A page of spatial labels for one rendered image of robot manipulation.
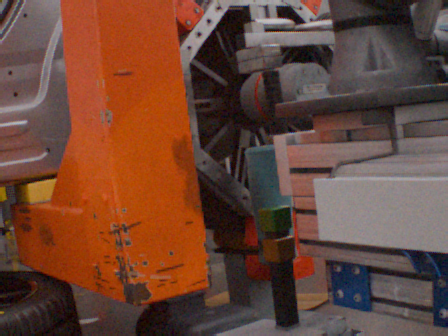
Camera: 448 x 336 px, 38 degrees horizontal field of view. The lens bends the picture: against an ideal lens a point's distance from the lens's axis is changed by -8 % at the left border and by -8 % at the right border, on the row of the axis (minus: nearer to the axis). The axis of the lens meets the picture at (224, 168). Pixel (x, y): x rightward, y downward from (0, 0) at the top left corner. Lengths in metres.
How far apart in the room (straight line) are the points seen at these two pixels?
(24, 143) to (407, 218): 1.13
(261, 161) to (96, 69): 0.51
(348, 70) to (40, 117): 0.93
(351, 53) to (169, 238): 0.48
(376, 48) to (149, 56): 0.45
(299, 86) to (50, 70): 0.59
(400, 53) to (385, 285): 0.32
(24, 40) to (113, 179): 0.64
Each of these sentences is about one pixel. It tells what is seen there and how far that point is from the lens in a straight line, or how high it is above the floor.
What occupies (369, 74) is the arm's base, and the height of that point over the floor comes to 0.84.
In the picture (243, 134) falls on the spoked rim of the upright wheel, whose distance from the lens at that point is 1.77.
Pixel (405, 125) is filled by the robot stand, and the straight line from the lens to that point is 0.85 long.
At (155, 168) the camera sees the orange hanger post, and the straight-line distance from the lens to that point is 1.18.
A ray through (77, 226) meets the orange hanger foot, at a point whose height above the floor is 0.65.
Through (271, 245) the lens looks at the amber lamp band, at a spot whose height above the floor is 0.60.
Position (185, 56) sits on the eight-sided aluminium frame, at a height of 0.96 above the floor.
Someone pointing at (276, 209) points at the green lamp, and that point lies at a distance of 1.12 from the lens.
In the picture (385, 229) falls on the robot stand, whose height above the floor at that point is 0.68.
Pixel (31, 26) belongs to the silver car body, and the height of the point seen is 1.11.
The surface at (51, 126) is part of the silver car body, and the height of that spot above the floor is 0.85.
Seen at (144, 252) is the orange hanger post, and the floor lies 0.61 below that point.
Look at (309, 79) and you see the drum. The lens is 1.59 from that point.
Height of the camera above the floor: 0.80
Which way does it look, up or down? 4 degrees down
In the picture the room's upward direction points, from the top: 8 degrees counter-clockwise
